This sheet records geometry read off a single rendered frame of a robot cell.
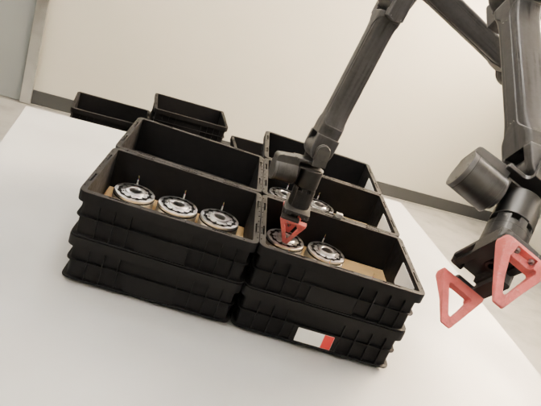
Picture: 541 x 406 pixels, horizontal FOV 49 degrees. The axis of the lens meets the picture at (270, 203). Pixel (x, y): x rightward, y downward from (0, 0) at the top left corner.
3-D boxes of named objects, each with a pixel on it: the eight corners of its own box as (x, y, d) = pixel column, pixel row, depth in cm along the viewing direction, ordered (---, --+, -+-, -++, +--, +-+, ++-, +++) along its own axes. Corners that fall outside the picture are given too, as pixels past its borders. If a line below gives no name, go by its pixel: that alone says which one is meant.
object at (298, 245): (303, 238, 157) (304, 237, 156) (302, 255, 147) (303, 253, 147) (268, 225, 156) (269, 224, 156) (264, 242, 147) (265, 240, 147)
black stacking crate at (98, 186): (247, 231, 160) (260, 195, 156) (241, 289, 133) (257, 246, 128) (104, 188, 155) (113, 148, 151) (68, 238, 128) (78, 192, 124)
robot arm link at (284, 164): (333, 147, 138) (323, 138, 146) (287, 135, 135) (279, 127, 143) (317, 194, 142) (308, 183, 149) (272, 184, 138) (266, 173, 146)
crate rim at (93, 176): (258, 200, 156) (262, 192, 155) (255, 254, 129) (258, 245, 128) (112, 154, 152) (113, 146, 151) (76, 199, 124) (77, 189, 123)
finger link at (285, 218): (270, 242, 147) (282, 210, 143) (274, 229, 154) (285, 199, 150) (296, 251, 147) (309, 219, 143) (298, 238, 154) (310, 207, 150)
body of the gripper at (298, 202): (282, 214, 144) (291, 188, 141) (285, 198, 153) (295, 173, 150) (307, 223, 144) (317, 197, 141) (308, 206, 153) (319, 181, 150)
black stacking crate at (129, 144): (251, 190, 187) (262, 158, 183) (247, 231, 160) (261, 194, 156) (130, 151, 183) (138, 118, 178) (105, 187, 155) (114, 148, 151)
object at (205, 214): (239, 217, 155) (240, 216, 155) (237, 234, 146) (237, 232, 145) (202, 206, 154) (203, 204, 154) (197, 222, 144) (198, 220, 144)
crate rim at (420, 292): (398, 244, 161) (401, 237, 160) (423, 305, 134) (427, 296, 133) (259, 200, 156) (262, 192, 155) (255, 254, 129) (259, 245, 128)
